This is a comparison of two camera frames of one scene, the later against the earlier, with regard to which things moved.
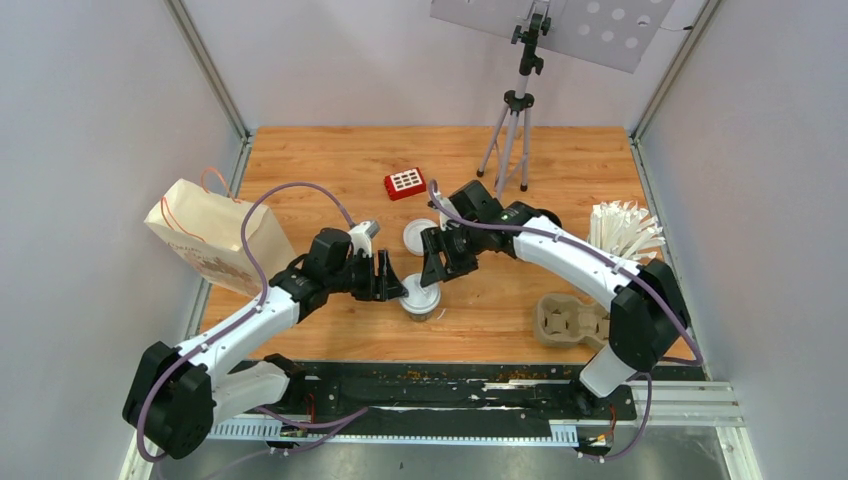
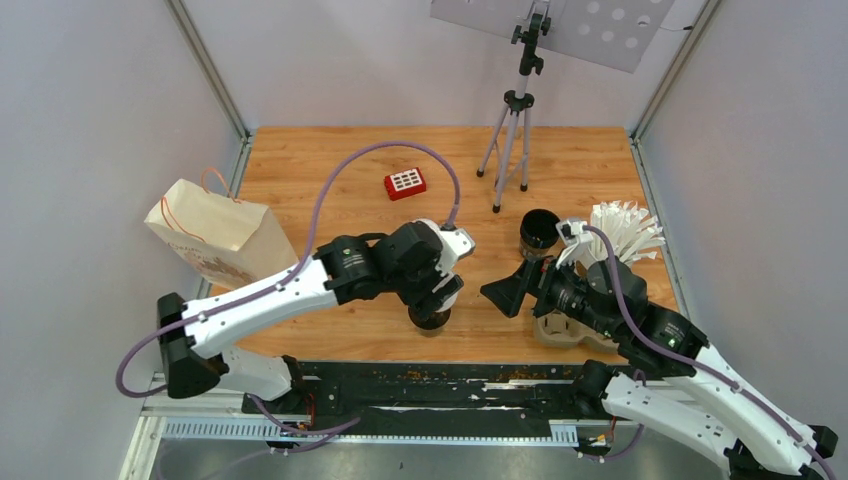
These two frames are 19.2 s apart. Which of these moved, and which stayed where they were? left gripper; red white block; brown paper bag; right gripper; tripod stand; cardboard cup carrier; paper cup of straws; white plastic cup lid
Moved: white plastic cup lid; left gripper; right gripper
Stayed: red white block; tripod stand; cardboard cup carrier; brown paper bag; paper cup of straws
